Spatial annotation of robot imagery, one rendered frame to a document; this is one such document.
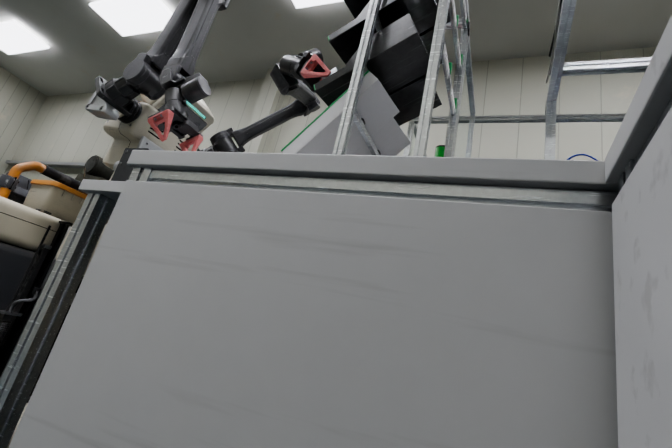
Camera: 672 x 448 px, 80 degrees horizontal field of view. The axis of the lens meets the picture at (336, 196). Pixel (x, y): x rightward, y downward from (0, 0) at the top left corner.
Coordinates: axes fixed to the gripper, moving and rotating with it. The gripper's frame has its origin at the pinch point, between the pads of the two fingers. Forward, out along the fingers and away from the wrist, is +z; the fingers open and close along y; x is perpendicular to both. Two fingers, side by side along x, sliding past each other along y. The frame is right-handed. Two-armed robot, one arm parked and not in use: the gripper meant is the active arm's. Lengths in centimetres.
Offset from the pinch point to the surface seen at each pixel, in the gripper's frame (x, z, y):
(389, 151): 6.1, 14.7, 19.5
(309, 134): 17.4, 10.1, -4.9
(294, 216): 35, 42, -28
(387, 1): -22.3, 5.7, -4.4
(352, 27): -13.3, 0.1, -4.2
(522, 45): -277, -138, 337
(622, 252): 21, 76, -28
